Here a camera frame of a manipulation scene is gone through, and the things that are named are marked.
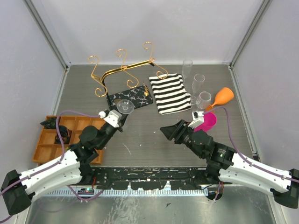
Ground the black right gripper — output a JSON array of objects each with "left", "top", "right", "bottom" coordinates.
[{"left": 160, "top": 119, "right": 204, "bottom": 158}]

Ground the pink plastic wine glass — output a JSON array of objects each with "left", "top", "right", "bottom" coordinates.
[{"left": 194, "top": 112, "right": 217, "bottom": 133}]

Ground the orange plastic wine glass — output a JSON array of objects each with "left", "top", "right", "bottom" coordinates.
[{"left": 206, "top": 87, "right": 234, "bottom": 111}]

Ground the gold wine glass rack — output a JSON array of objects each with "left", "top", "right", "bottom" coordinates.
[{"left": 87, "top": 42, "right": 169, "bottom": 109}]

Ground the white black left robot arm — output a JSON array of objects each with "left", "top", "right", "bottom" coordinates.
[{"left": 0, "top": 110, "right": 127, "bottom": 216}]

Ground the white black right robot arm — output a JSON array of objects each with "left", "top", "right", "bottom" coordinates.
[{"left": 160, "top": 120, "right": 299, "bottom": 209}]

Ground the clear stemmed wine glass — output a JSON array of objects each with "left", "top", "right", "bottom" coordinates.
[{"left": 196, "top": 91, "right": 211, "bottom": 110}]

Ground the black white striped cloth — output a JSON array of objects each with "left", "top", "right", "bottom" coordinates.
[{"left": 149, "top": 73, "right": 191, "bottom": 115}]

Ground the orange floral rolled tie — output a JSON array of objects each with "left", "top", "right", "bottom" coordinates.
[{"left": 54, "top": 125, "right": 71, "bottom": 144}]

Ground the green patterned rolled tie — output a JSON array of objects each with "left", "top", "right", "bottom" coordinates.
[{"left": 40, "top": 117, "right": 57, "bottom": 129}]

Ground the orange wooden compartment tray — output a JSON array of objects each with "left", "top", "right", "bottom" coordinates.
[{"left": 32, "top": 116, "right": 105, "bottom": 164}]

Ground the tall clear champagne flute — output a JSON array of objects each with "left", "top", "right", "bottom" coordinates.
[{"left": 182, "top": 59, "right": 193, "bottom": 83}]

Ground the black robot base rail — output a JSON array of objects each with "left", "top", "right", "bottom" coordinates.
[{"left": 66, "top": 166, "right": 234, "bottom": 191}]

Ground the white slotted cable duct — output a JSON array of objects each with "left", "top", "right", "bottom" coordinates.
[{"left": 45, "top": 187, "right": 208, "bottom": 197}]

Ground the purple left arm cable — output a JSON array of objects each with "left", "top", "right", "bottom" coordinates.
[{"left": 0, "top": 110, "right": 105, "bottom": 222}]

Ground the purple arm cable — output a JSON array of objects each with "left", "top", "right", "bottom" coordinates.
[
  {"left": 0, "top": 110, "right": 105, "bottom": 222},
  {"left": 202, "top": 106, "right": 299, "bottom": 201}
]

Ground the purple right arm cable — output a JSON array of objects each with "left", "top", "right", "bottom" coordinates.
[{"left": 202, "top": 106, "right": 299, "bottom": 201}]

